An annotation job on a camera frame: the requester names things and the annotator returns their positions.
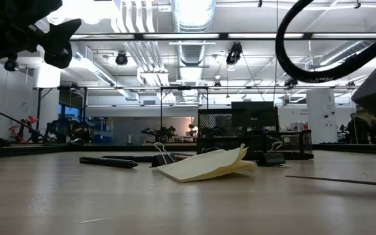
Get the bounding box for yellow sticky note pad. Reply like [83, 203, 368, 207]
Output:
[156, 143, 258, 183]

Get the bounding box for black braided cable sleeve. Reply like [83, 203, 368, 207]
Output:
[275, 0, 376, 84]

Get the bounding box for black aluminium table frame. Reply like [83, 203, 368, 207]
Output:
[0, 143, 376, 160]

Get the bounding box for black pen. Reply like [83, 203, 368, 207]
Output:
[79, 156, 139, 170]

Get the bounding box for blue storage shelf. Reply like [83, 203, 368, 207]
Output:
[88, 116, 114, 145]

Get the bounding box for yellow handled scissors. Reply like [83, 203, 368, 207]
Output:
[285, 174, 376, 188]

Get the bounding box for dark background monitor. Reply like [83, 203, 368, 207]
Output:
[230, 101, 279, 131]

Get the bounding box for black background rig frame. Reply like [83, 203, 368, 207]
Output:
[33, 86, 89, 144]

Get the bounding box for black binder clip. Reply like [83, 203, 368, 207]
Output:
[151, 142, 180, 168]
[256, 140, 287, 167]

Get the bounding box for person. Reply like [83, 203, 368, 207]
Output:
[347, 112, 368, 144]
[367, 119, 376, 144]

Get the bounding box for black mesh desk organizer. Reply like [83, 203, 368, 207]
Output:
[196, 107, 315, 161]

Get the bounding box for background robot arms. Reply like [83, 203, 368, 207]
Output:
[141, 125, 178, 144]

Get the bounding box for silver ventilation duct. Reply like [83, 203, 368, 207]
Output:
[171, 0, 217, 102]

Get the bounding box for black ceiling spotlight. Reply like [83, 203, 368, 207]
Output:
[3, 55, 18, 72]
[115, 51, 129, 67]
[225, 41, 243, 71]

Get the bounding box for white pillar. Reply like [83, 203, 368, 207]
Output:
[306, 88, 337, 144]

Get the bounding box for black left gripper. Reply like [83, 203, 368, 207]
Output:
[27, 18, 82, 70]

